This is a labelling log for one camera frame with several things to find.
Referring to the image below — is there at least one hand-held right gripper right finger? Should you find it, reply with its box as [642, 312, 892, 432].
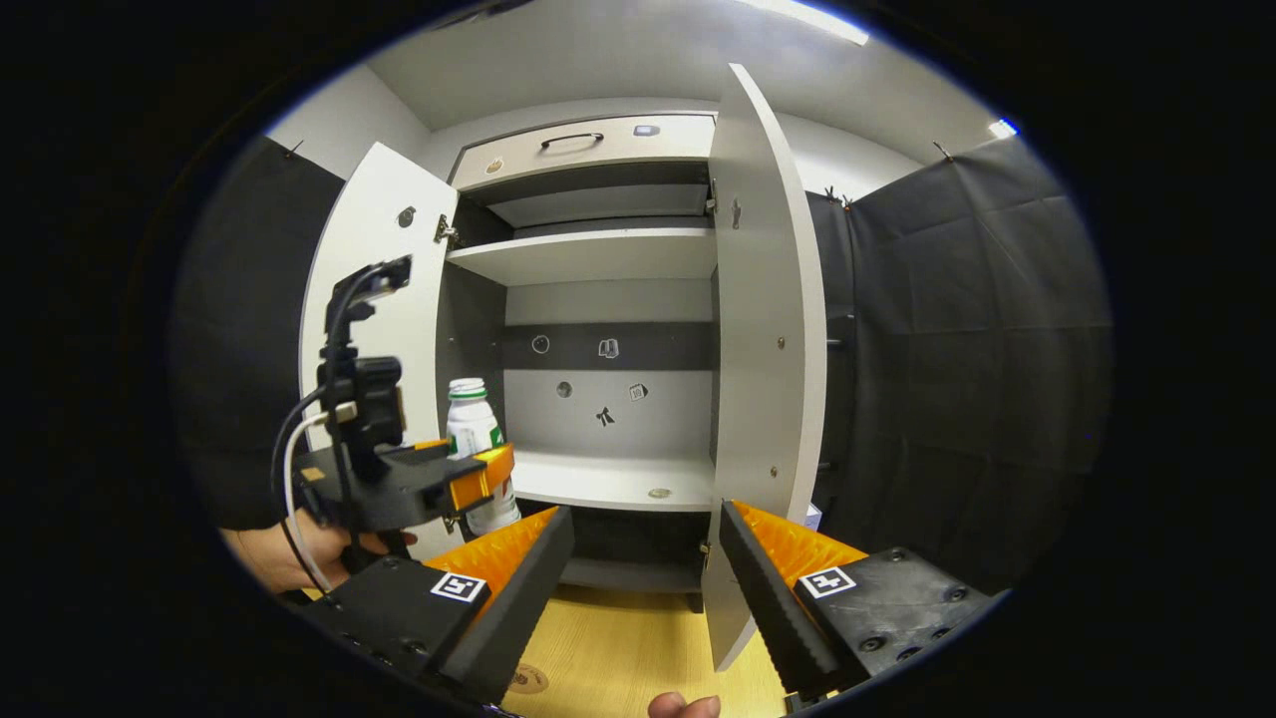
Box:
[718, 501, 998, 704]

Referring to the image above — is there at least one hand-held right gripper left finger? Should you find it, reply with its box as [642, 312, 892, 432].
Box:
[299, 507, 577, 707]

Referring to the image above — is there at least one white green label bottle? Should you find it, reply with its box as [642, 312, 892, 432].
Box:
[445, 377, 522, 537]

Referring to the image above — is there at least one white cabinet door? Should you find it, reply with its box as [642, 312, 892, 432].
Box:
[701, 63, 828, 672]
[299, 142, 460, 561]

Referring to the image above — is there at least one white grey cabinet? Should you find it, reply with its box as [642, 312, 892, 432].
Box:
[434, 113, 719, 614]

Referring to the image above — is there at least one beige cabinet drawer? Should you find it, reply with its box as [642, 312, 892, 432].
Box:
[451, 113, 717, 192]

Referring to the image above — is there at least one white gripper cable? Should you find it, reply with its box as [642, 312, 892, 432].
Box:
[282, 404, 358, 594]

